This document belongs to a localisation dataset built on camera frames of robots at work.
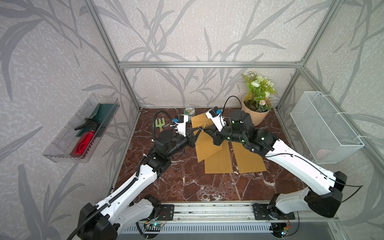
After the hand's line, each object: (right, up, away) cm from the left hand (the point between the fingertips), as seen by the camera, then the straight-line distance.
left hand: (202, 129), depth 67 cm
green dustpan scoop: (-49, +4, +3) cm, 49 cm away
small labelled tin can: (-9, +10, +40) cm, 43 cm away
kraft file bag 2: (+30, -23, +29) cm, 47 cm away
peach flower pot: (+38, +6, +32) cm, 50 cm away
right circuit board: (+37, -49, +4) cm, 62 cm away
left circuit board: (-23, -48, +4) cm, 53 cm away
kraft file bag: (+11, -22, +25) cm, 35 cm away
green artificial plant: (+36, +23, +24) cm, 49 cm away
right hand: (+1, +1, -2) cm, 2 cm away
